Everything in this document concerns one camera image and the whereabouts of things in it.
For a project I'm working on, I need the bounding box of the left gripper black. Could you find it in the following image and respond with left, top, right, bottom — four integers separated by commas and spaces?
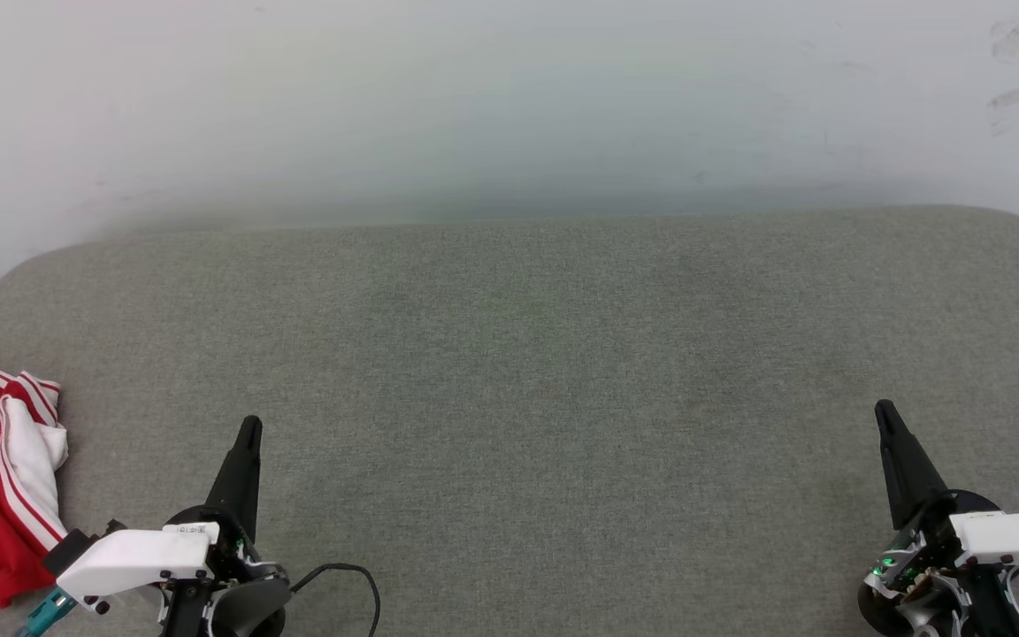
160, 415, 291, 637

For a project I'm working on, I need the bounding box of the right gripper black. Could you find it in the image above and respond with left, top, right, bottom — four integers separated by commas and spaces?
866, 399, 1019, 637

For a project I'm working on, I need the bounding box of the thin black cable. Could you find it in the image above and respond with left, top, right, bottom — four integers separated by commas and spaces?
290, 563, 382, 637

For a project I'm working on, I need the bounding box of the teal cable connector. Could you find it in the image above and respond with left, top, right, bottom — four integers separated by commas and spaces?
16, 588, 77, 637

